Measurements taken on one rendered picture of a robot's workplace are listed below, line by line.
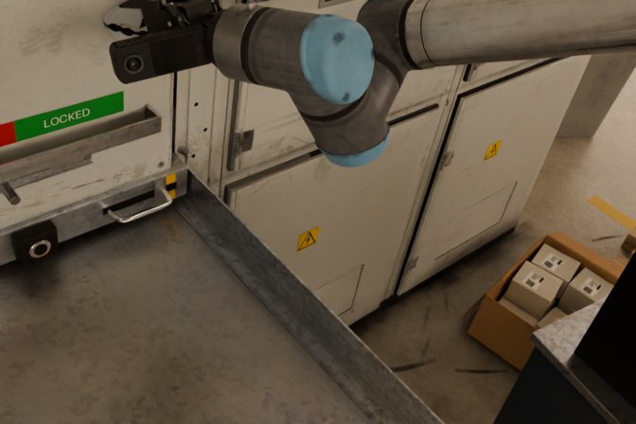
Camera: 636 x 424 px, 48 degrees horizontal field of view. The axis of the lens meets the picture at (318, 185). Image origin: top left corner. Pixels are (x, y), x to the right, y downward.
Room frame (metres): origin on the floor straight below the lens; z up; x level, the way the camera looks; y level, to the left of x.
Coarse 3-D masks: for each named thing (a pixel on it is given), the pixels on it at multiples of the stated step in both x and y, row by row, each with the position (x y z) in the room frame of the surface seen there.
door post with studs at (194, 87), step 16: (208, 64) 1.01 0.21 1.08; (192, 80) 0.99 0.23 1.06; (208, 80) 1.01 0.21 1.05; (176, 96) 0.97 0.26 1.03; (192, 96) 0.99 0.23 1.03; (208, 96) 1.01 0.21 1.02; (176, 112) 0.97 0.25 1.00; (192, 112) 0.99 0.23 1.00; (208, 112) 1.02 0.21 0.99; (176, 128) 0.97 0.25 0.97; (192, 128) 0.99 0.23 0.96; (208, 128) 1.02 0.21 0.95; (176, 144) 0.97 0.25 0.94; (192, 144) 0.99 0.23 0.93; (208, 144) 1.02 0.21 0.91; (192, 160) 1.00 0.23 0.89
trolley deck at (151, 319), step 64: (64, 256) 0.75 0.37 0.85; (128, 256) 0.78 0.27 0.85; (192, 256) 0.81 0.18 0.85; (0, 320) 0.61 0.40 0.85; (64, 320) 0.64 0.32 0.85; (128, 320) 0.66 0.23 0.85; (192, 320) 0.68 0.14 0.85; (256, 320) 0.70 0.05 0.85; (0, 384) 0.52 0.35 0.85; (64, 384) 0.53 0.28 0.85; (128, 384) 0.55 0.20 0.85; (192, 384) 0.57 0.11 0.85; (256, 384) 0.59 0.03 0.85; (320, 384) 0.61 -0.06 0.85
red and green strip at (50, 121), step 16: (112, 96) 0.85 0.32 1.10; (48, 112) 0.78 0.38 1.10; (64, 112) 0.79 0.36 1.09; (80, 112) 0.81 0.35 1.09; (96, 112) 0.83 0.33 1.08; (112, 112) 0.85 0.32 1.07; (0, 128) 0.73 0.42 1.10; (16, 128) 0.74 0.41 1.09; (32, 128) 0.76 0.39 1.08; (48, 128) 0.77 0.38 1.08; (0, 144) 0.73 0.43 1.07
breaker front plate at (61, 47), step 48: (0, 0) 0.74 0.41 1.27; (48, 0) 0.79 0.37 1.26; (96, 0) 0.83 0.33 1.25; (0, 48) 0.74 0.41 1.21; (48, 48) 0.78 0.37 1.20; (96, 48) 0.83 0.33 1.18; (0, 96) 0.73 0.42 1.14; (48, 96) 0.78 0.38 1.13; (96, 96) 0.83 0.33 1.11; (144, 96) 0.89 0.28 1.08; (48, 144) 0.77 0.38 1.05; (144, 144) 0.88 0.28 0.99; (0, 192) 0.71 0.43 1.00; (48, 192) 0.77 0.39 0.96; (96, 192) 0.82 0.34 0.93
